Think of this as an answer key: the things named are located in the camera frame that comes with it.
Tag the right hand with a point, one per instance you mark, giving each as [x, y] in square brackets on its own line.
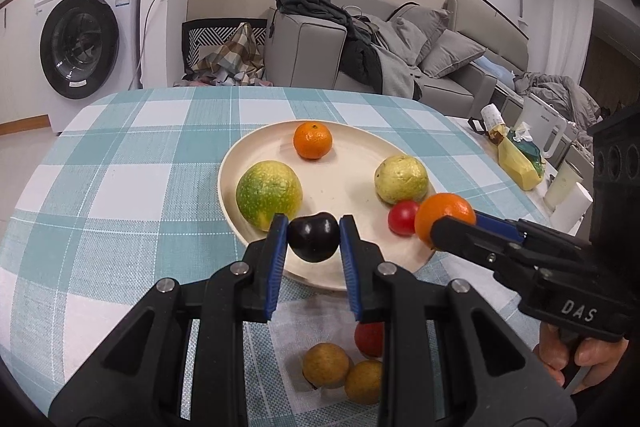
[600, 357]

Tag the dark purple plum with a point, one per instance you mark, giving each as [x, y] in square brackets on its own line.
[314, 238]

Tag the black patterned chair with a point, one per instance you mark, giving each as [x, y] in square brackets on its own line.
[199, 36]

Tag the green yellow striped citrus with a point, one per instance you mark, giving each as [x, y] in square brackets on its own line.
[265, 189]

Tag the white cup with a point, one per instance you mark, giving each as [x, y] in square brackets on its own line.
[561, 184]

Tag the white washing machine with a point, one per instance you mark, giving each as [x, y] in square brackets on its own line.
[87, 49]

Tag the brown longan fruit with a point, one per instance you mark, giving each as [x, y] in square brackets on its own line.
[326, 365]
[364, 382]

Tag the white electric kettle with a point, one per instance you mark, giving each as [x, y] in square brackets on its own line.
[546, 125]

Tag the red tomato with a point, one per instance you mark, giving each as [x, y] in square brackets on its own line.
[369, 339]
[400, 219]

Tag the black jacket on sofa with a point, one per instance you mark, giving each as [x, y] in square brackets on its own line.
[316, 44]

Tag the pale green guava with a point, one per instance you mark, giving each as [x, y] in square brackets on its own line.
[399, 178]

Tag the grey blanket on sofa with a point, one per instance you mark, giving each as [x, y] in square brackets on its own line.
[562, 93]

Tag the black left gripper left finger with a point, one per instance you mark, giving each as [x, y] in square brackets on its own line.
[176, 358]

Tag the teal white checkered tablecloth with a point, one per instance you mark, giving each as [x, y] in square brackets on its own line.
[127, 195]

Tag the plaid cloth on chair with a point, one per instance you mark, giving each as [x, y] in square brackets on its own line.
[236, 62]

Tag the cream round plate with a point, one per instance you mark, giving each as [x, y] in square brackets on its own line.
[341, 183]

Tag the small orange mandarin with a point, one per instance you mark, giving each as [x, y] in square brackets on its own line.
[312, 140]

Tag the grey sofa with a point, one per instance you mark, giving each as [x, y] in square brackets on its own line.
[462, 93]

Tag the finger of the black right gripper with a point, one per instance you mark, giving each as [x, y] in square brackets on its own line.
[504, 228]
[469, 242]

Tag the grey sofa cushion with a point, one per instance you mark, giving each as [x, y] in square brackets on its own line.
[450, 52]
[419, 28]

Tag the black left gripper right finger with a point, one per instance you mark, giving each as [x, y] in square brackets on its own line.
[449, 358]

